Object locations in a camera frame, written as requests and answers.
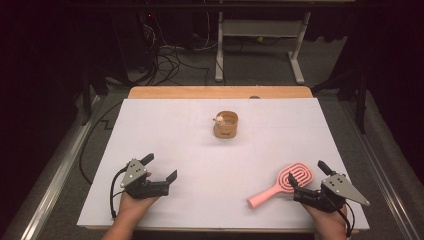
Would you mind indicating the pink hairbrush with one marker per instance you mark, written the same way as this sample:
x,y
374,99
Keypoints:
x,y
266,196

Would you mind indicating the person's left hand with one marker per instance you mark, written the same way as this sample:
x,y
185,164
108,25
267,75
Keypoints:
x,y
131,207

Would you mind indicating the small yellow-green ball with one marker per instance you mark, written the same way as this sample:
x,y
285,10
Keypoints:
x,y
260,39

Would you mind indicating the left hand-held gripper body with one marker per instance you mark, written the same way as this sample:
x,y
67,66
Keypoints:
x,y
141,186

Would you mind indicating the wooden table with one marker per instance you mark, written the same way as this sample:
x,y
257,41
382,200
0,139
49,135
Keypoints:
x,y
200,92

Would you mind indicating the aluminium floor rail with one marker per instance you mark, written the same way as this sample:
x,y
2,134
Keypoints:
x,y
383,173
56,176

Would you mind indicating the round wooden cup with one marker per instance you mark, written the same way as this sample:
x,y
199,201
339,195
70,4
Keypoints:
x,y
226,131

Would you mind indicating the person's right hand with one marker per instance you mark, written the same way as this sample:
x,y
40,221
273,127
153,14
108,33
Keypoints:
x,y
330,221

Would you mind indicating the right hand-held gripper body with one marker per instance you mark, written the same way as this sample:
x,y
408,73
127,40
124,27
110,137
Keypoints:
x,y
333,188

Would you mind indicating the white table cover sheet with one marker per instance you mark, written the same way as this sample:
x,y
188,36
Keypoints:
x,y
166,133

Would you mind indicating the white metal stand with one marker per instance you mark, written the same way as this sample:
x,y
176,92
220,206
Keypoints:
x,y
260,28

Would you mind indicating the black equipment cabinet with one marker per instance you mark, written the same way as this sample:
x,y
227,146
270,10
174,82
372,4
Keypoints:
x,y
131,40

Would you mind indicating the black stand legs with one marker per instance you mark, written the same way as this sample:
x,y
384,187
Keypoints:
x,y
360,100
87,96

